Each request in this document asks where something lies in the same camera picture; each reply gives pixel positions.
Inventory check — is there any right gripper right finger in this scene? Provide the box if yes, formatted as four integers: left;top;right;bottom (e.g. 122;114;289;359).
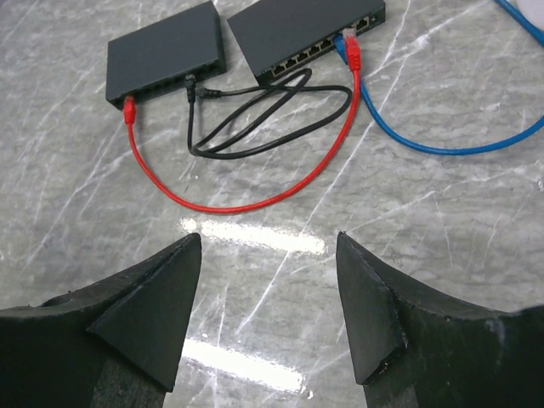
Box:
336;233;543;407

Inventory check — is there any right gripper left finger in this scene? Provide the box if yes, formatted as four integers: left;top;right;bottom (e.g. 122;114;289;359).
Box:
1;233;201;407

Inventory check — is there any black ethernet cable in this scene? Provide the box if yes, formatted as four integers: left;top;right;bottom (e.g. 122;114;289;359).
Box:
183;67;354;161

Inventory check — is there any black box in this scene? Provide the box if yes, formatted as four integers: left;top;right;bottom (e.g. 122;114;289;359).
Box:
105;1;227;110

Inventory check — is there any red ethernet cable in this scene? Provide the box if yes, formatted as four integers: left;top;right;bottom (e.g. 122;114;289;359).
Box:
122;28;363;214

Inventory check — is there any blue ethernet cable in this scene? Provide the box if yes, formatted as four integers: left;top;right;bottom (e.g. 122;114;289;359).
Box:
331;0;544;156

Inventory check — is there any black network switch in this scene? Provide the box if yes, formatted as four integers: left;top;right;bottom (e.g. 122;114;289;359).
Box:
227;0;386;85

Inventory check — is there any white plastic basin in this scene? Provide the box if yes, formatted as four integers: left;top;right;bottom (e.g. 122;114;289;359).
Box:
515;0;544;31

